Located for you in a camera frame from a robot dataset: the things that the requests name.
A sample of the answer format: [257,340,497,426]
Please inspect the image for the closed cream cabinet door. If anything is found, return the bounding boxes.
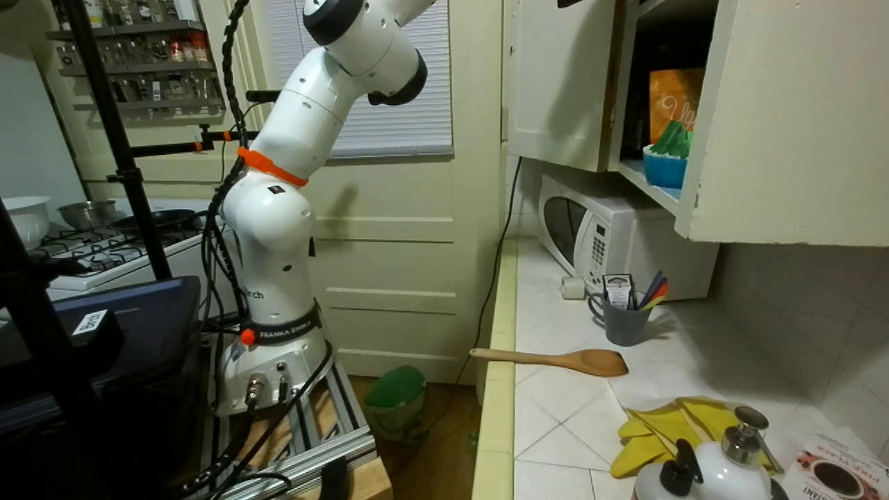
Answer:
[502,0,618,175]

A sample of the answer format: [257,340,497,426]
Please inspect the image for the open cream cabinet door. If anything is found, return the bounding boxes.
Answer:
[674,0,889,251]

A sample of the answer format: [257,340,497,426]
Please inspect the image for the cream panel door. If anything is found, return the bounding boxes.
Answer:
[229,0,509,384]

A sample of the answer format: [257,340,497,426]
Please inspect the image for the white window blind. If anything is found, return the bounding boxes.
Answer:
[327,0,456,161]

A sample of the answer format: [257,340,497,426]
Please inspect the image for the small white container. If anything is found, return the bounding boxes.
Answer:
[559,276,592,304]

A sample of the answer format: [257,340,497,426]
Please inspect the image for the green bucket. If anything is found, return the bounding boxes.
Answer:
[360,363,429,441]

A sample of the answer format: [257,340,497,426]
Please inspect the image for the wooden spoon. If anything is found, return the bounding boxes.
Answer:
[467,344,631,382]

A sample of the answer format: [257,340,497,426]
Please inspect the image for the white microwave oven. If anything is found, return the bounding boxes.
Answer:
[535,173,722,304]

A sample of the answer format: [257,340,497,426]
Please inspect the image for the grey utensil mug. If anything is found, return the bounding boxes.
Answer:
[585,293,654,348]

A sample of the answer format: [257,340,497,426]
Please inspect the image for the dark blue pen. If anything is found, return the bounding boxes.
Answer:
[635,270,667,304]

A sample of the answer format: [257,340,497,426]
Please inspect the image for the orange pen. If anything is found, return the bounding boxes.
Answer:
[638,280,671,315]

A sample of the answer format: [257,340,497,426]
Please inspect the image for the blue bowl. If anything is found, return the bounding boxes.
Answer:
[640,144,689,191]

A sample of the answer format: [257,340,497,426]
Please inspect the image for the green cloth item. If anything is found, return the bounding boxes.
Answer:
[650,119,693,161]

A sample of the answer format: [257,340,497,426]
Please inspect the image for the orange box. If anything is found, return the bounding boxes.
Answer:
[647,68,704,147]

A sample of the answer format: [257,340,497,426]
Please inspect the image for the yellow rubber glove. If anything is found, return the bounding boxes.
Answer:
[609,412,684,482]
[647,398,785,475]

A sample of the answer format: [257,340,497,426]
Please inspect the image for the gas stove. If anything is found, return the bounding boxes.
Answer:
[24,205,218,304]

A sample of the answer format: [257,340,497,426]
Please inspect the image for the black box white label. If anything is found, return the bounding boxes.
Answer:
[65,309,127,372]

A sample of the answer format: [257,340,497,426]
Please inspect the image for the small grey pot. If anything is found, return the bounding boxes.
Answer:
[58,198,99,234]

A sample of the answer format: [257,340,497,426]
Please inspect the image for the spice rack shelf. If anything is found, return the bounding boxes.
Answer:
[45,0,229,127]

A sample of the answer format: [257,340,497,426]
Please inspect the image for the white pot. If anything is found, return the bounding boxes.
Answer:
[0,191,58,247]

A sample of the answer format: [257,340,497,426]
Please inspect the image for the magazine with coffee cup print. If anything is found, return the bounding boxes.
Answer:
[785,427,889,500]

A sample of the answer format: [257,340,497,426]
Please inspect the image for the black power cable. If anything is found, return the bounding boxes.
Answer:
[432,155,525,438]

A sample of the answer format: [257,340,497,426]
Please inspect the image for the white handled scissors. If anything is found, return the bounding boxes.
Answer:
[603,273,638,315]

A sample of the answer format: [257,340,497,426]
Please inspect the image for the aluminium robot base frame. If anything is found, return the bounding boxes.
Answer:
[182,355,384,500]

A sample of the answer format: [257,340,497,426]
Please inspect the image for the cream wall cabinet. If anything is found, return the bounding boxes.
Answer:
[606,0,718,219]

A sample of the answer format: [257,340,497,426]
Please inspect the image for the black camera stand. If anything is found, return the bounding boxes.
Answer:
[52,0,261,280]

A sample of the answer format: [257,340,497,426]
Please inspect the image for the black frame beam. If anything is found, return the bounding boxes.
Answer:
[0,202,127,500]

